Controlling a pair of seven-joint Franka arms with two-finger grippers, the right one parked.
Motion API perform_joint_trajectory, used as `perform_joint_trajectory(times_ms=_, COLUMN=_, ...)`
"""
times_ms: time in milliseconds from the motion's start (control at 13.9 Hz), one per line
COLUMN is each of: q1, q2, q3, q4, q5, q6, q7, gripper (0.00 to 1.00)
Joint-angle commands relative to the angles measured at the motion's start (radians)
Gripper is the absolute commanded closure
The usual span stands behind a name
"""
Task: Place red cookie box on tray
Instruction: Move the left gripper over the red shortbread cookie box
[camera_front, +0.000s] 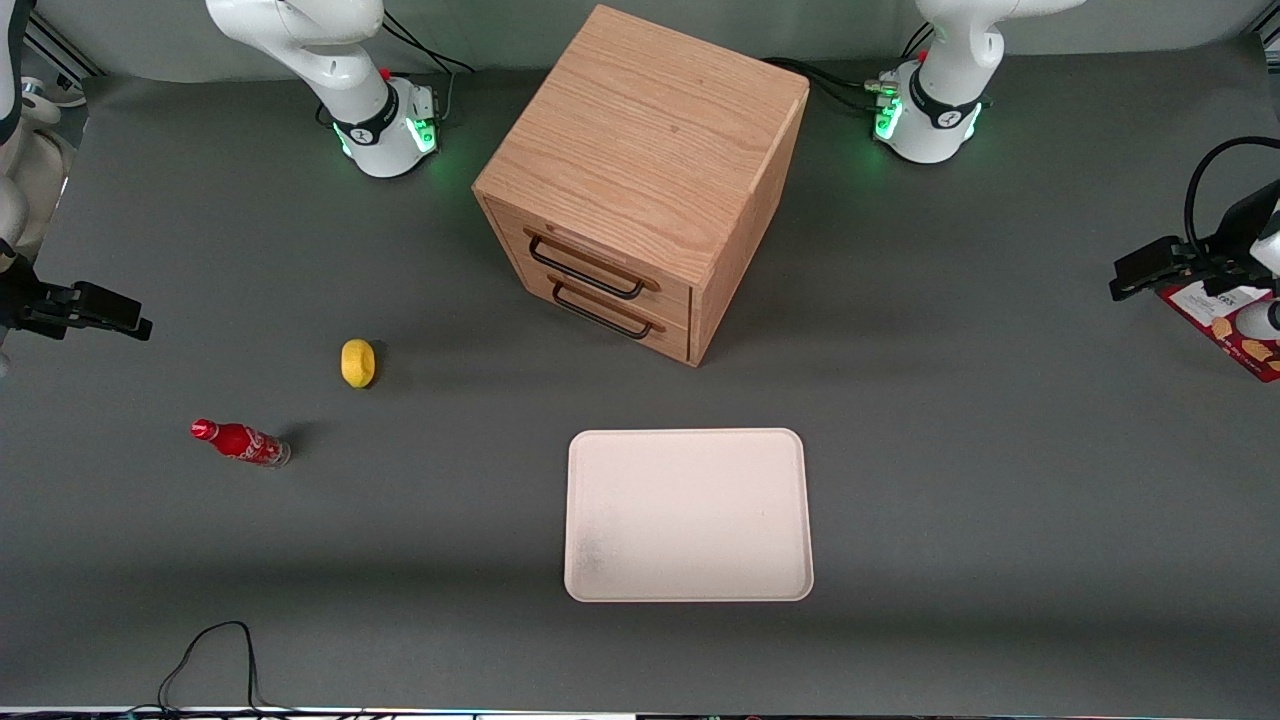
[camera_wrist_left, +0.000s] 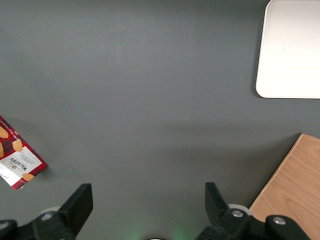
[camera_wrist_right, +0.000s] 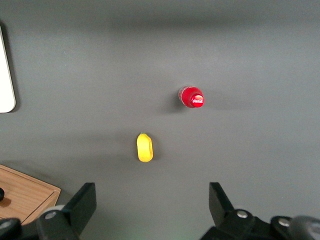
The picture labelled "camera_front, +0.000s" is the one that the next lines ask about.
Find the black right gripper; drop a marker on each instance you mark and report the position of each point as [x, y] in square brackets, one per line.
[22, 302]

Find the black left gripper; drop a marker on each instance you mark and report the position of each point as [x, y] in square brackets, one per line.
[1216, 258]

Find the red cookie box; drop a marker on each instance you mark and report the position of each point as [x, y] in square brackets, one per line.
[1200, 305]

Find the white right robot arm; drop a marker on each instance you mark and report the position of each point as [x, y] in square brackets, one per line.
[300, 30]

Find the beige plastic tray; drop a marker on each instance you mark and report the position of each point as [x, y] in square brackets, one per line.
[690, 515]

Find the red cola bottle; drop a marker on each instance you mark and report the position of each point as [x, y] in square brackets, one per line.
[240, 441]

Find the yellow lemon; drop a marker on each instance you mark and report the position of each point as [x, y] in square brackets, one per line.
[357, 363]

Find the wooden drawer front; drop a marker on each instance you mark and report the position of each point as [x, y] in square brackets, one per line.
[660, 300]
[670, 335]

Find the wooden drawer cabinet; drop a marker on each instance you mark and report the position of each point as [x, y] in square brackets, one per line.
[650, 130]

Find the aluminium frame rail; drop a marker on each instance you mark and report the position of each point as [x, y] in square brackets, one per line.
[60, 55]
[1268, 40]

